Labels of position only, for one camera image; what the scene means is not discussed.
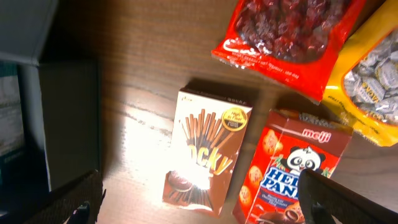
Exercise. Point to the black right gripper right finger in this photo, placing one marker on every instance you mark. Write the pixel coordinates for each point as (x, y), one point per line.
(324, 201)

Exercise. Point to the black gift box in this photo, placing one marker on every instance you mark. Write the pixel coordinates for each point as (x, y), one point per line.
(60, 100)

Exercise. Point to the yellow candy bag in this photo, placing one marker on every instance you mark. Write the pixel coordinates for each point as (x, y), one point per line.
(362, 89)

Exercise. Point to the red Hello Panda box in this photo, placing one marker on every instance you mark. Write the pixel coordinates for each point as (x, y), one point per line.
(290, 143)

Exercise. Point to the red raisin bag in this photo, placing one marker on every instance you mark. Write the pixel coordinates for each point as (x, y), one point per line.
(294, 42)

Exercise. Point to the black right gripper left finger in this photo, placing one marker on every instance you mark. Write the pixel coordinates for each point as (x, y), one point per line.
(79, 201)

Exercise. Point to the teal cookie box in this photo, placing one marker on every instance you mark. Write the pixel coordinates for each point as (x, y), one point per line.
(12, 130)

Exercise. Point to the brown Pocky box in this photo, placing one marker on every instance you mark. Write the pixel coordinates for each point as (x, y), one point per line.
(207, 136)

